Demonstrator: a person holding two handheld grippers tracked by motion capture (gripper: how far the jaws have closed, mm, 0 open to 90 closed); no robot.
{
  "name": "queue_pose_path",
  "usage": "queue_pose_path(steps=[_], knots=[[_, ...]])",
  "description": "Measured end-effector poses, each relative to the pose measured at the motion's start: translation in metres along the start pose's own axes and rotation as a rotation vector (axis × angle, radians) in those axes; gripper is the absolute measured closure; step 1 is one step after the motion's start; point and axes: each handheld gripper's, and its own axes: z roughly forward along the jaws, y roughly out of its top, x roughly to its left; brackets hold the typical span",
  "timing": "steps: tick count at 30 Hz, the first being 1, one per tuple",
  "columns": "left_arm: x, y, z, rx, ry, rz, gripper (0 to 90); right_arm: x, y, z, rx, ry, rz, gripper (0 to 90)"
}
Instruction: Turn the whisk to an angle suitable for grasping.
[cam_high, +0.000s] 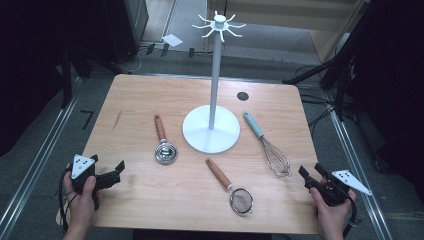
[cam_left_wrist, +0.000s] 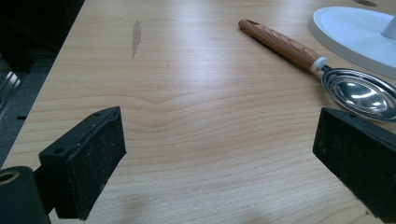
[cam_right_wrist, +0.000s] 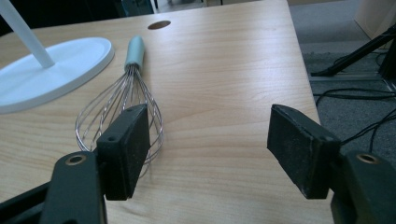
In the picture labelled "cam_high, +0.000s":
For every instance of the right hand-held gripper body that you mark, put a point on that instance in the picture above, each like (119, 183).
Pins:
(348, 180)

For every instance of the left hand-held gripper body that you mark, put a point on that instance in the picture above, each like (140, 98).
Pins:
(81, 164)

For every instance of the white hook rack stand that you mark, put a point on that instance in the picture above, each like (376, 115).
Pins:
(210, 133)

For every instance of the person's right hand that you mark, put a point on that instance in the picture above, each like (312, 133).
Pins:
(333, 216)

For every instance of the person's left hand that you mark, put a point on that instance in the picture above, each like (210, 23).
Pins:
(80, 210)

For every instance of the black metal stand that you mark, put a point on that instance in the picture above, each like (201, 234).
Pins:
(66, 76)

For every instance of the black round table grommet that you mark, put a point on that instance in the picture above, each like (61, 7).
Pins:
(243, 96)

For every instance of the black tripod stand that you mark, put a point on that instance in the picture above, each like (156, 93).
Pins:
(340, 63)

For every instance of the dark cabinet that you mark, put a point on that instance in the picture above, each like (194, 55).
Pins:
(128, 26)

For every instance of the white paper sheet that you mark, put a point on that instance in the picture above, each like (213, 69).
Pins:
(172, 40)

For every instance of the long metal floor rail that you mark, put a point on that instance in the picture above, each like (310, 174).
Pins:
(43, 156)
(353, 166)

